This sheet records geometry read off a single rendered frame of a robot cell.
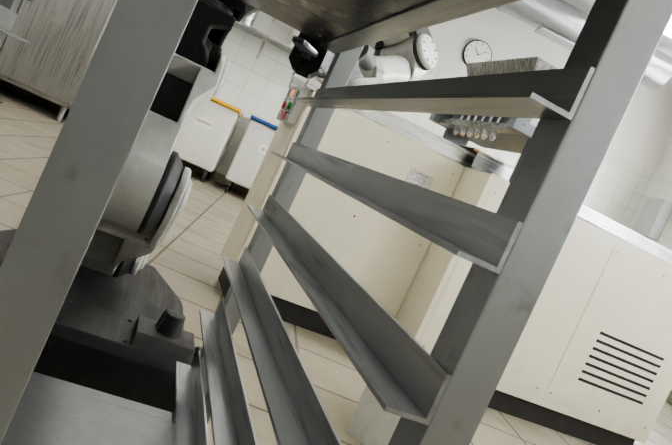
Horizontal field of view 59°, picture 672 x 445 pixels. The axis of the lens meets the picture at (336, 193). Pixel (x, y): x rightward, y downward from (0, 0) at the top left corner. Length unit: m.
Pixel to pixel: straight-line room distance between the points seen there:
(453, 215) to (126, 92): 0.21
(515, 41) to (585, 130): 6.58
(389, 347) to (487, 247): 0.10
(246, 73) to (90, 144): 6.10
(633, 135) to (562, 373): 5.04
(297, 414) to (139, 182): 0.52
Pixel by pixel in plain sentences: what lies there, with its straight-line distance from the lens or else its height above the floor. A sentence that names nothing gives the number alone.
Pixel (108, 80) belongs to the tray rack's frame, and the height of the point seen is 0.59.
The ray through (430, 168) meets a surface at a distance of 2.36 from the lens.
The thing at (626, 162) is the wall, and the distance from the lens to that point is 7.43.
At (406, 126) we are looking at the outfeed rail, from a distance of 2.32.
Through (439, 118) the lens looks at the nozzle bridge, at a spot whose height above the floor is 1.04.
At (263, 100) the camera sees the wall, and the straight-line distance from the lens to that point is 6.34.
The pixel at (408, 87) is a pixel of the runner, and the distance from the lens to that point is 0.57.
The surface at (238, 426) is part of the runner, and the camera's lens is 0.66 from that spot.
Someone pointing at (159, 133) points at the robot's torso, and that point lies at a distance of 0.99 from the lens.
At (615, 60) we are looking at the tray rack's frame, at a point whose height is 0.72.
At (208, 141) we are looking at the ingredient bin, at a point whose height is 0.38.
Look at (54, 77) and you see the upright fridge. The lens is 5.76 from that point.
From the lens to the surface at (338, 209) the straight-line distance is 2.25.
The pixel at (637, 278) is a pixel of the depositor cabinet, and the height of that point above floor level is 0.72.
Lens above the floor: 0.60
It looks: 2 degrees down
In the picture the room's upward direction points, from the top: 25 degrees clockwise
